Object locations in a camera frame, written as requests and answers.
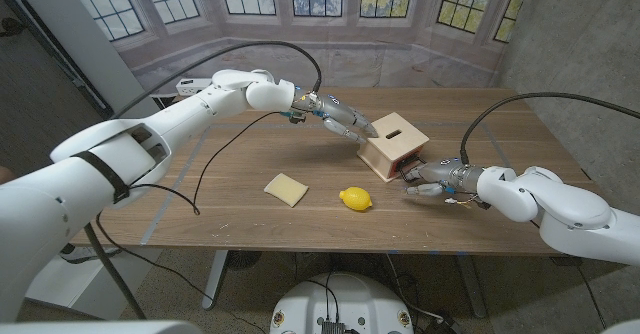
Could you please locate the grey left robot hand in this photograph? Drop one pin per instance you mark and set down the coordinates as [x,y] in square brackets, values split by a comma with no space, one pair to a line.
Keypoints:
[332,109]

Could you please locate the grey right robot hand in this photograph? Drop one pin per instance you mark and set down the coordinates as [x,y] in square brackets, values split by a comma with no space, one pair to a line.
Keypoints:
[442,171]

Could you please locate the pale wooden box shell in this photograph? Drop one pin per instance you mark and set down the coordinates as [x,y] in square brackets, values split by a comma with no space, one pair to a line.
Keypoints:
[395,146]

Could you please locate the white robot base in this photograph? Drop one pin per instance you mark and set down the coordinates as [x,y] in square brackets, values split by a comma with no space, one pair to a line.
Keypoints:
[345,304]

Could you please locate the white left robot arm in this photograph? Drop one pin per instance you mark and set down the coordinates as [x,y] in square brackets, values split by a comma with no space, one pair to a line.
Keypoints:
[150,134]

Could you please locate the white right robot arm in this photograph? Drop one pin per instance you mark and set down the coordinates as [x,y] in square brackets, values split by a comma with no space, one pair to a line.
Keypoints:
[565,209]

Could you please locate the yellow toy lemon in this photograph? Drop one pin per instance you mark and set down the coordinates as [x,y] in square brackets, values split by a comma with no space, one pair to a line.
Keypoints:
[356,199]

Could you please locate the pale yellow toy cheese slice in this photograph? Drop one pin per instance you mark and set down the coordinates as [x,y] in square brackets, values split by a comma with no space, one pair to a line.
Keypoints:
[286,190]

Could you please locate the printed window backdrop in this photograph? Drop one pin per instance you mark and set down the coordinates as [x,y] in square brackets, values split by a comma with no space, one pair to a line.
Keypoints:
[350,59]

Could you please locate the white table leg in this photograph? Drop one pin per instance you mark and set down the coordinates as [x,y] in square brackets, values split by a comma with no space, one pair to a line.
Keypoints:
[215,279]
[472,286]

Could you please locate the white power strip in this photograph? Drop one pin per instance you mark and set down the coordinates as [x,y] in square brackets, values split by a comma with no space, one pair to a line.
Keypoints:
[192,86]

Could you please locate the black and white sneaker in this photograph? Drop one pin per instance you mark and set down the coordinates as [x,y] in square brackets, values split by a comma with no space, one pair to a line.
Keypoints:
[82,254]

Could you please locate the white wall panel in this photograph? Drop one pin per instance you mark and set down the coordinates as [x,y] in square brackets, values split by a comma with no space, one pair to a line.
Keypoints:
[80,39]

